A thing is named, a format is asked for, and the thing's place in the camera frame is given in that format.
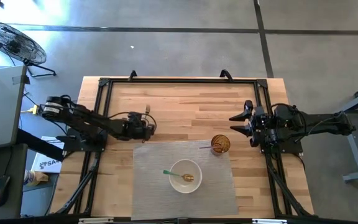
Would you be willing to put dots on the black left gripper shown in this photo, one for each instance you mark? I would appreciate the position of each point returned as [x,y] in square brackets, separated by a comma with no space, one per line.
[134,130]

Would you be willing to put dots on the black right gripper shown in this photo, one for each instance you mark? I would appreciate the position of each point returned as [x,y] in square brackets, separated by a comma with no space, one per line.
[266,137]

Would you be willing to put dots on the amber ribbed drinking glass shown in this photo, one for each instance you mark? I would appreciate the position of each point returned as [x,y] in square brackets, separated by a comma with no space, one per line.
[221,143]

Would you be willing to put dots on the white round bowl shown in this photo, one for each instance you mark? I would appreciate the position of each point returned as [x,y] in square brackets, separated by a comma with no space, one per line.
[185,186]

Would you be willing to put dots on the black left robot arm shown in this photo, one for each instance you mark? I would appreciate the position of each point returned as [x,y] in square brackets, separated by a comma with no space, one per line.
[85,119]

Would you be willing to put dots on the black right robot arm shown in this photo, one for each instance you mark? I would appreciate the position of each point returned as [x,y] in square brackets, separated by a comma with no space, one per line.
[315,123]

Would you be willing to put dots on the small beige block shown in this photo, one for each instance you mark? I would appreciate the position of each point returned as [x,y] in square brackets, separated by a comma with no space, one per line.
[148,109]

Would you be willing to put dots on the grey woven placemat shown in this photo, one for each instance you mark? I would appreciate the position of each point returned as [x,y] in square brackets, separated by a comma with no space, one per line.
[154,193]

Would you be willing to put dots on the white printed box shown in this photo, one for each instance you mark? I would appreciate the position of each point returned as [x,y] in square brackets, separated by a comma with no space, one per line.
[50,155]

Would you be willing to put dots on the black diagonal bar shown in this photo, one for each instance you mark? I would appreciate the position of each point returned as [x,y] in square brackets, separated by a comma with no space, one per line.
[39,144]

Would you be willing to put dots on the yellow plug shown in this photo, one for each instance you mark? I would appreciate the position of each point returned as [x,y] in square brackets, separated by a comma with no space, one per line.
[35,109]

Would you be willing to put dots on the person's hand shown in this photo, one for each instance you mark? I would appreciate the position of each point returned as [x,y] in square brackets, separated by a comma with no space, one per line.
[39,178]

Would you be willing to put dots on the dark desk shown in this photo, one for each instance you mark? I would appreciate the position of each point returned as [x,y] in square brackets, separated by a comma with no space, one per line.
[8,161]

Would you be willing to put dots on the black floor fan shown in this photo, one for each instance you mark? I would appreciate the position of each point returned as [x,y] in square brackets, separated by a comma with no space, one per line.
[14,43]

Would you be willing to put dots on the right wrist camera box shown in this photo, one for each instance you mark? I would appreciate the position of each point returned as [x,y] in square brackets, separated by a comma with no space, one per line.
[259,117]

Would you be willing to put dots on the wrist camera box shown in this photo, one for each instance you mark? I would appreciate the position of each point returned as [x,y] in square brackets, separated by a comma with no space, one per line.
[259,117]
[135,119]

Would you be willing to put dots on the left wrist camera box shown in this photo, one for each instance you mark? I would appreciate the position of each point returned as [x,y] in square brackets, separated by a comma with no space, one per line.
[135,119]

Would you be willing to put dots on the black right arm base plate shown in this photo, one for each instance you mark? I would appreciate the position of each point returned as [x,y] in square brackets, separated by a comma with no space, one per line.
[286,147]

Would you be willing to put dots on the black aluminium table frame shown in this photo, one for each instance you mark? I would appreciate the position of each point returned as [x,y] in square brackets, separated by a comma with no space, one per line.
[182,81]

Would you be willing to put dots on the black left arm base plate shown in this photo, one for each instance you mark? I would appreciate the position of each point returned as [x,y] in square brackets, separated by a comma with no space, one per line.
[73,144]

